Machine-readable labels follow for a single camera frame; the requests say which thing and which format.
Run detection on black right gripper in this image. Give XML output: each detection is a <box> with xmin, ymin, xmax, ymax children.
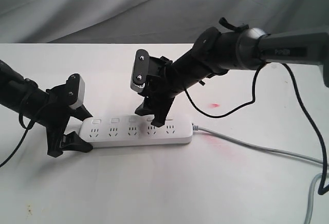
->
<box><xmin>135</xmin><ymin>55</ymin><xmax>175</xmax><ymax>127</ymax></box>

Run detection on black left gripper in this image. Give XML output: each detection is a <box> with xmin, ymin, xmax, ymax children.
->
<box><xmin>43</xmin><ymin>83</ymin><xmax>93</xmax><ymax>157</ymax></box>

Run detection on white five-outlet power strip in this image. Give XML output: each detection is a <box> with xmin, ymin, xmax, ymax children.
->
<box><xmin>79</xmin><ymin>115</ymin><xmax>193</xmax><ymax>148</ymax></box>

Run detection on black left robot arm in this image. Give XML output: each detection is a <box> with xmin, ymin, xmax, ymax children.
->
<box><xmin>1</xmin><ymin>62</ymin><xmax>93</xmax><ymax>158</ymax></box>

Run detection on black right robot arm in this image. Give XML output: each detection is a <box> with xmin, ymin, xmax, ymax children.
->
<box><xmin>131</xmin><ymin>18</ymin><xmax>328</xmax><ymax>127</ymax></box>

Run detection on grey fabric backdrop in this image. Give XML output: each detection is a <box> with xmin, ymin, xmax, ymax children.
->
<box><xmin>1</xmin><ymin>0</ymin><xmax>328</xmax><ymax>44</ymax></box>

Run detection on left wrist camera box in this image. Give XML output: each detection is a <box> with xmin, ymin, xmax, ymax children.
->
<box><xmin>64</xmin><ymin>73</ymin><xmax>85</xmax><ymax>109</ymax></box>

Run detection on grey power cable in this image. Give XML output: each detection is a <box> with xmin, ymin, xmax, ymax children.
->
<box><xmin>191</xmin><ymin>123</ymin><xmax>329</xmax><ymax>224</ymax></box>

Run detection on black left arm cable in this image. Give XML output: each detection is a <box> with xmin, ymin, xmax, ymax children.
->
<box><xmin>0</xmin><ymin>91</ymin><xmax>52</xmax><ymax>167</ymax></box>

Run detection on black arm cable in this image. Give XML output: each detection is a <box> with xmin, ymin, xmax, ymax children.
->
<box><xmin>184</xmin><ymin>62</ymin><xmax>329</xmax><ymax>196</ymax></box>
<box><xmin>0</xmin><ymin>91</ymin><xmax>52</xmax><ymax>167</ymax></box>

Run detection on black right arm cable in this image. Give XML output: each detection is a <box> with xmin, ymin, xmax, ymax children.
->
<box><xmin>184</xmin><ymin>62</ymin><xmax>329</xmax><ymax>196</ymax></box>

